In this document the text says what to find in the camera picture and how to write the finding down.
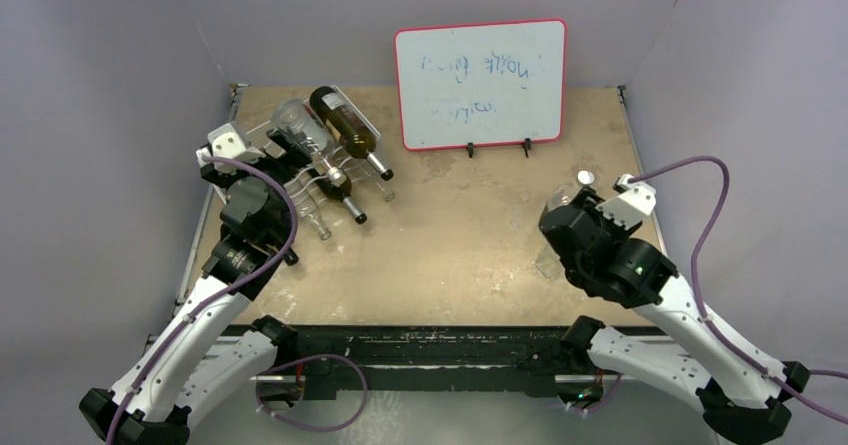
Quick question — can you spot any clear bottle silver cap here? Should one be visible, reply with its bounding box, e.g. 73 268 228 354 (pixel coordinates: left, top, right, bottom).
271 99 347 187

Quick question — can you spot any clear square glass bottle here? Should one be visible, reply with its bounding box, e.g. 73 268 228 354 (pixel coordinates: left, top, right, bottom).
293 191 332 241

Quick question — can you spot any dark bottle brown label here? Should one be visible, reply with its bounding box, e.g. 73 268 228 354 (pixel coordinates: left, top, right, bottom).
309 169 368 224

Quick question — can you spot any clear bottle back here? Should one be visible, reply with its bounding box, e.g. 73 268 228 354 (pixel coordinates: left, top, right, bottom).
351 163 395 202

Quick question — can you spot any dark bottle white label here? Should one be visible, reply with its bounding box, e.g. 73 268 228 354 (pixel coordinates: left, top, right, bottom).
282 249 300 266

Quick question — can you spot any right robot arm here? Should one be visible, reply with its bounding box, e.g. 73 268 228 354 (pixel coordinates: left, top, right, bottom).
538 182 810 444

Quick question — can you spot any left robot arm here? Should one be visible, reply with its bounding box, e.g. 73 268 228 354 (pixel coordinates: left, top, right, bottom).
79 123 299 444

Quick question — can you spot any red framed whiteboard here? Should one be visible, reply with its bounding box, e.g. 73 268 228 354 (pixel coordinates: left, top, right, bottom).
394 18 568 151

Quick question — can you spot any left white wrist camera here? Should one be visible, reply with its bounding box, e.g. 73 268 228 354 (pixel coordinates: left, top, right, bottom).
207 122 265 163

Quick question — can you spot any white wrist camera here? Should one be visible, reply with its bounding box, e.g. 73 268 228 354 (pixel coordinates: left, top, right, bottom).
207 122 265 163
595 174 657 231

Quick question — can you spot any white wire wine rack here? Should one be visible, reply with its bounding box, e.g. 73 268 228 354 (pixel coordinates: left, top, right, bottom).
195 84 392 231

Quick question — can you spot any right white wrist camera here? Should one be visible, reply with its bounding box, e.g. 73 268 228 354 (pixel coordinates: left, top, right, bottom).
595 174 657 231

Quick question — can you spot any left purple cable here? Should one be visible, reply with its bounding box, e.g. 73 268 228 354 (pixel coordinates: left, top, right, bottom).
104 155 301 445

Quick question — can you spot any purple cable loop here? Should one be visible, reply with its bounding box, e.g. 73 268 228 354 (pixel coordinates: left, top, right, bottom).
254 352 369 434

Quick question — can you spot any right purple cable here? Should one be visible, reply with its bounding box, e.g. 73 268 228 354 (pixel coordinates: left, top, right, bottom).
627 155 848 430

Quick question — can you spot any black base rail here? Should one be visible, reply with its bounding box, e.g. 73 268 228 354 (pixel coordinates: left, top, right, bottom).
250 316 612 401

